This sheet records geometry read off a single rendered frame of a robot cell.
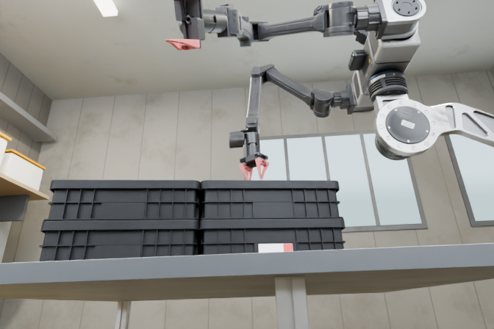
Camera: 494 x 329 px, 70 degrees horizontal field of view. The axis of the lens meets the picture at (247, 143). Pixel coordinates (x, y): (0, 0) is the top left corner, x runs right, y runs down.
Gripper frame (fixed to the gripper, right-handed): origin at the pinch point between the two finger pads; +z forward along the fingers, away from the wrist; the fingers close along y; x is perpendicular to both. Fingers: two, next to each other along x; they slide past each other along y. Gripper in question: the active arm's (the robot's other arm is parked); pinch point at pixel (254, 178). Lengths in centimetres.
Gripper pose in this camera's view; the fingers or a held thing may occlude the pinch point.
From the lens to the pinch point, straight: 139.0
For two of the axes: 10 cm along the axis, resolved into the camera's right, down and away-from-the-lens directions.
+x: 6.5, 3.0, 7.0
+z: 0.4, 9.0, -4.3
